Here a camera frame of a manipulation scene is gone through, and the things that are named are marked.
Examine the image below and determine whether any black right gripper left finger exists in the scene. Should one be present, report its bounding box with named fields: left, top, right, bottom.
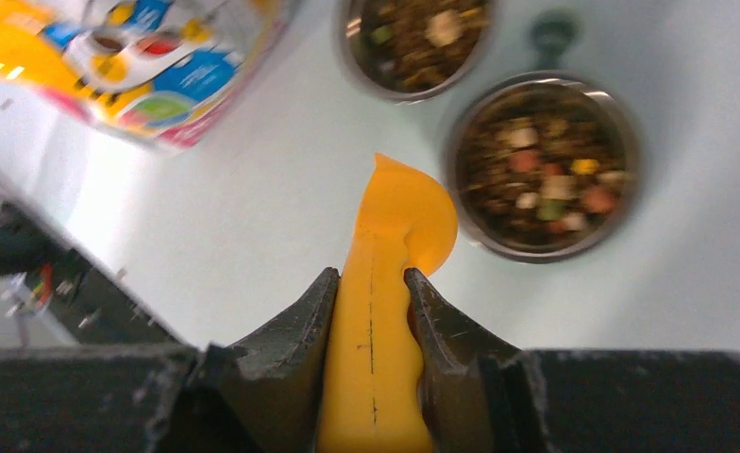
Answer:
left=0, top=268, right=340, bottom=452

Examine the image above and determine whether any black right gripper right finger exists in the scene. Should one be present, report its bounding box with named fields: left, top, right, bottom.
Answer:
left=404, top=269, right=740, bottom=452

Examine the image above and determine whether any yellow plastic scoop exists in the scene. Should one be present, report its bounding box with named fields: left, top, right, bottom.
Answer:
left=314, top=154, right=458, bottom=452

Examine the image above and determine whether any pet food bag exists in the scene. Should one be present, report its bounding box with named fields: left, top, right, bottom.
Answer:
left=0, top=0, right=297, bottom=149

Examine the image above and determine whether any right steel bowl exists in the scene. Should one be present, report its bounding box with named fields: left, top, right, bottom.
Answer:
left=444, top=71, right=641, bottom=263

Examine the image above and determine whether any steel bowl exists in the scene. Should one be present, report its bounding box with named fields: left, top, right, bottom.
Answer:
left=335, top=1, right=501, bottom=104
left=444, top=71, right=641, bottom=263

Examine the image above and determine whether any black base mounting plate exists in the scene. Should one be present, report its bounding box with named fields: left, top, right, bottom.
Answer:
left=0, top=197, right=179, bottom=344

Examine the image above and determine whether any left steel bowl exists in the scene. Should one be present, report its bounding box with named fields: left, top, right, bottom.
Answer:
left=335, top=1, right=501, bottom=104

